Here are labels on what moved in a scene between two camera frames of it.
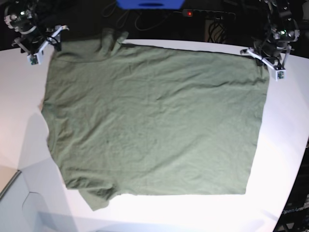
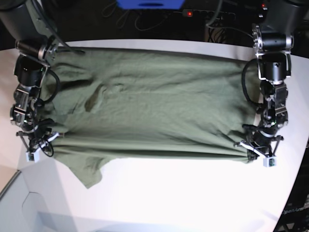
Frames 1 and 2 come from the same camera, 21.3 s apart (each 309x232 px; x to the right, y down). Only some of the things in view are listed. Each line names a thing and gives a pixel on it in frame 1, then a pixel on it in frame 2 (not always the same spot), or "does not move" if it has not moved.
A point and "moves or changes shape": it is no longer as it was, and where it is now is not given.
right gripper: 270,49 to 265,142
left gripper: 33,38 to 32,139
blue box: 150,5 does not move
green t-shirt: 130,119 moves or changes shape
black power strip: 209,14 does not move
